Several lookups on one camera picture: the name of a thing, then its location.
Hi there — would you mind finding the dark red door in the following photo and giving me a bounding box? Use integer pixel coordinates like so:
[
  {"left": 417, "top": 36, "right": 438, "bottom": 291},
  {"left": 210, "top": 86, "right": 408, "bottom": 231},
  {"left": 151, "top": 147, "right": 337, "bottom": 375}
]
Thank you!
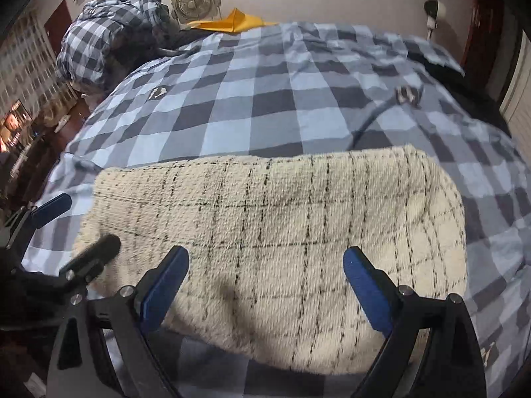
[
  {"left": 460, "top": 0, "right": 506, "bottom": 90},
  {"left": 43, "top": 0, "right": 74, "bottom": 56}
]

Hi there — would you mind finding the small grey clip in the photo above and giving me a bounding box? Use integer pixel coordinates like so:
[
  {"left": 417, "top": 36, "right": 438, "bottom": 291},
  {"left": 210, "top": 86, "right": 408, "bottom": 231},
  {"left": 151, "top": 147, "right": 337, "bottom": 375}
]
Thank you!
[{"left": 394, "top": 85, "right": 423, "bottom": 107}]

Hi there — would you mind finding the yellow cloth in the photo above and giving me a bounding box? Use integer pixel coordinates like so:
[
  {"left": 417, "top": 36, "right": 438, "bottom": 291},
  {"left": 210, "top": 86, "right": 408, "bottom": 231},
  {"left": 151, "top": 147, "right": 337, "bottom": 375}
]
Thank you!
[{"left": 189, "top": 7, "right": 278, "bottom": 34}]

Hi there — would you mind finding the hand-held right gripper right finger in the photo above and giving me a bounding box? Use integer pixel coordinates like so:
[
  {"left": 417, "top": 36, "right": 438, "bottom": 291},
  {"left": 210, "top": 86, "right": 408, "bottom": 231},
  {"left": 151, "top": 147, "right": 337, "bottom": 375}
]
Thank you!
[{"left": 342, "top": 246, "right": 487, "bottom": 398}]

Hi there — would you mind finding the black bedding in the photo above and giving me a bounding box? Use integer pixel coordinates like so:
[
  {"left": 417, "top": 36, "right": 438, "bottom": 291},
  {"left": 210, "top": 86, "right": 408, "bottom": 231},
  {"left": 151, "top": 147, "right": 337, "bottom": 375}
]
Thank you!
[{"left": 409, "top": 45, "right": 512, "bottom": 135}]

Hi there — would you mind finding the white wall lamp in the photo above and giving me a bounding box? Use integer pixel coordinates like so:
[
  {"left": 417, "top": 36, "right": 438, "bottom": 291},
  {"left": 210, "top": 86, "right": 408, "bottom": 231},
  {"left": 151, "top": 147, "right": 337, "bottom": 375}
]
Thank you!
[{"left": 424, "top": 0, "right": 447, "bottom": 41}]

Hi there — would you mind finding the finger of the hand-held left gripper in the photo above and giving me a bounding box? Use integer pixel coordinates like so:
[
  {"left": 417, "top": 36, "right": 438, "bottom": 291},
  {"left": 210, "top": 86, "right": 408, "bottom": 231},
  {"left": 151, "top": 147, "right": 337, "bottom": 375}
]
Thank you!
[
  {"left": 4, "top": 193, "right": 73, "bottom": 253},
  {"left": 58, "top": 234, "right": 122, "bottom": 299}
]

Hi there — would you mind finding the bundled checkered quilt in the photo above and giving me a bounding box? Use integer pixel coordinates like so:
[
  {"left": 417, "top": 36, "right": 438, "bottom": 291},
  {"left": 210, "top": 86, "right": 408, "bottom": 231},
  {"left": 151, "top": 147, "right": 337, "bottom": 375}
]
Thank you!
[{"left": 56, "top": 0, "right": 172, "bottom": 92}]

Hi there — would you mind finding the dark cable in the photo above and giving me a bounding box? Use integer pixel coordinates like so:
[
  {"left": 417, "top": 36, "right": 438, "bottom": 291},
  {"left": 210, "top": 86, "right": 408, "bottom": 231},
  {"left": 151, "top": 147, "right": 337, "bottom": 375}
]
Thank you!
[{"left": 352, "top": 96, "right": 399, "bottom": 151}]

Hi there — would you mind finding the blue grey checkered blanket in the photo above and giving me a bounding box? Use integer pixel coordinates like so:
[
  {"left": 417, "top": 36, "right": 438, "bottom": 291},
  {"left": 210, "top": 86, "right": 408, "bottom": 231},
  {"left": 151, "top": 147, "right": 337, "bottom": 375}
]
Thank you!
[{"left": 21, "top": 21, "right": 531, "bottom": 398}]

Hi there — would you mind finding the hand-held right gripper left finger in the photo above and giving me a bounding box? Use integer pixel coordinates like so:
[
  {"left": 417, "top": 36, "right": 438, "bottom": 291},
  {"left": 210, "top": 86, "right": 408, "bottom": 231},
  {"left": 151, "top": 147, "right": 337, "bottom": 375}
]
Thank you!
[{"left": 45, "top": 245, "right": 190, "bottom": 398}]

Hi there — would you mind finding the cream knit checked sweater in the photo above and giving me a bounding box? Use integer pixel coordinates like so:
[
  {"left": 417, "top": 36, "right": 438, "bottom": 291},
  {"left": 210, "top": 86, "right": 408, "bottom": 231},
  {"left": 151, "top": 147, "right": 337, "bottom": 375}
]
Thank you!
[{"left": 72, "top": 144, "right": 467, "bottom": 376}]

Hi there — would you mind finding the beige box fan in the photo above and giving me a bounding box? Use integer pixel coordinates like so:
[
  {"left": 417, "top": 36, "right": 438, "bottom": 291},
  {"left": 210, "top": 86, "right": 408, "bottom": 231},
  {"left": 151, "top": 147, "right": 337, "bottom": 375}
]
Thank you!
[{"left": 169, "top": 0, "right": 221, "bottom": 31}]

